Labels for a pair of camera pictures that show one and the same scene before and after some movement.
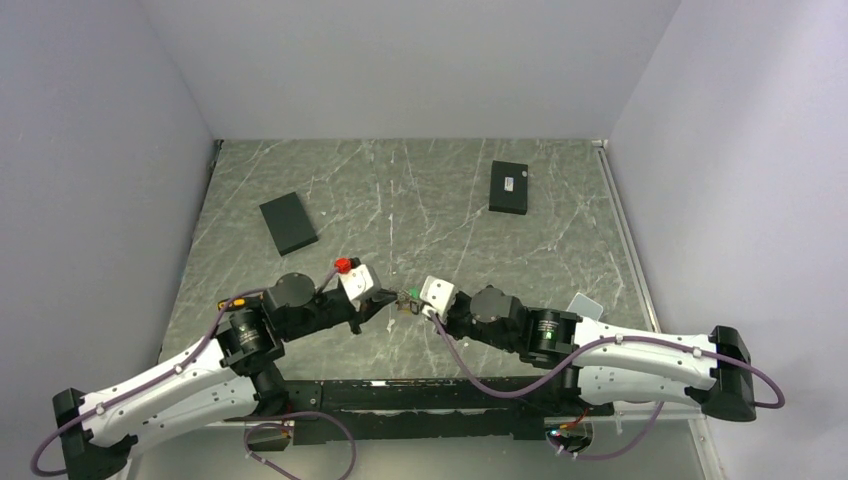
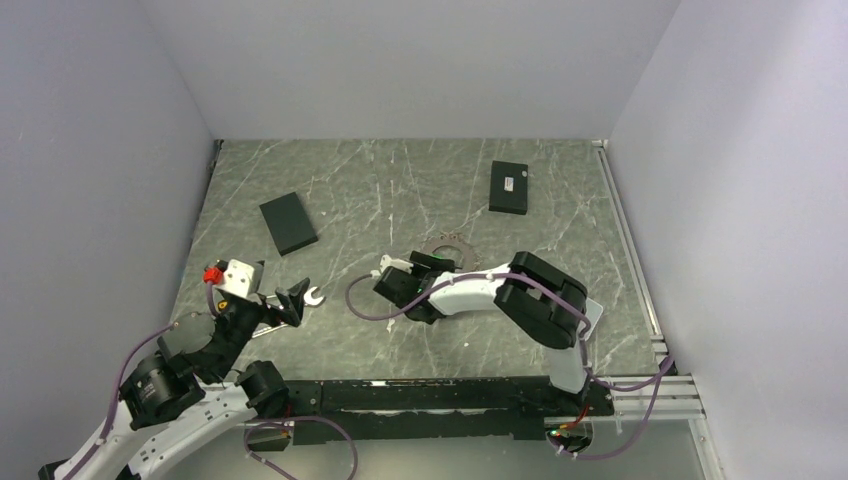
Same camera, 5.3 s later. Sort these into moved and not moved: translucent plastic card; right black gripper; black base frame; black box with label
Moved: right black gripper
Not moved: translucent plastic card; black box with label; black base frame
